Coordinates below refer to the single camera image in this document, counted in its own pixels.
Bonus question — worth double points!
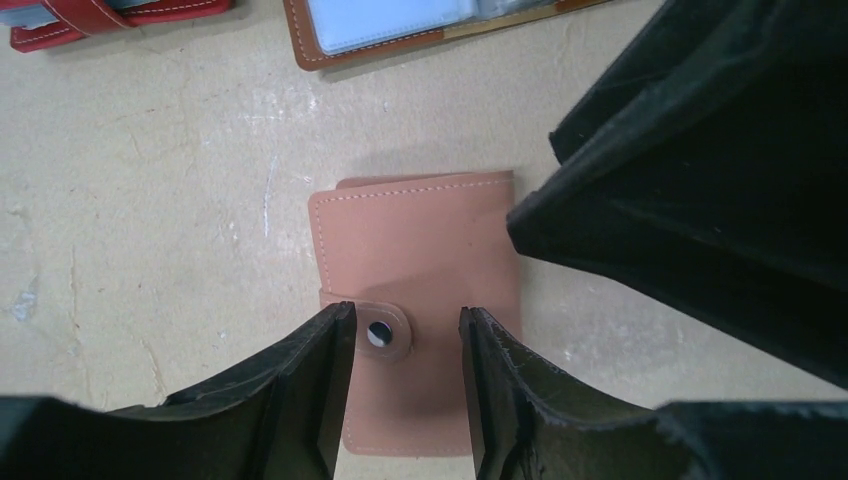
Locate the pink leather card holder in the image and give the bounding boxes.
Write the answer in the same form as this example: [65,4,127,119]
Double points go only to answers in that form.
[307,170,522,457]

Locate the brown open card holder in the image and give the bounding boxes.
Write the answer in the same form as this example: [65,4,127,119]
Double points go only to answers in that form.
[283,0,599,71]

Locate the red leather card holder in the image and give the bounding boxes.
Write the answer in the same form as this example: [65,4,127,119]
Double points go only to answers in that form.
[1,0,233,53]

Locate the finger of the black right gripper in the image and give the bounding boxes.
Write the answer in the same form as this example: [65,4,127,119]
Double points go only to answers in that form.
[507,1,847,387]

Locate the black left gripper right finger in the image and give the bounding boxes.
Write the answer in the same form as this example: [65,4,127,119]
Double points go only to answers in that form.
[459,307,847,479]

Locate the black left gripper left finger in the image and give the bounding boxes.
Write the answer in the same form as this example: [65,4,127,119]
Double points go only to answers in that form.
[1,302,357,479]

